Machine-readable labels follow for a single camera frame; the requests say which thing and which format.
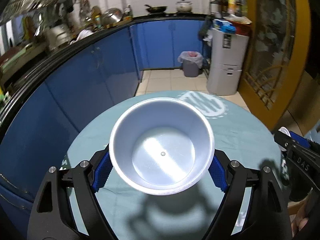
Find blue kitchen cabinets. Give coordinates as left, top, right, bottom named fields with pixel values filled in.
left=1, top=17, right=204, bottom=236

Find black wok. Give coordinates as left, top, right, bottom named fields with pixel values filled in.
left=144, top=4, right=167, bottom=14

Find black wire rack shelf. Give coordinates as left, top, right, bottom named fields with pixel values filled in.
left=209, top=0, right=242, bottom=18

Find white cooking pot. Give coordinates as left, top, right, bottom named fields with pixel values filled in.
left=176, top=0, right=193, bottom=12

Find grey bin with bag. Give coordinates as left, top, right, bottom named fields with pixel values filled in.
left=177, top=51, right=203, bottom=77

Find white drawer cabinet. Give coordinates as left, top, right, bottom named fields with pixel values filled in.
left=207, top=29, right=249, bottom=96

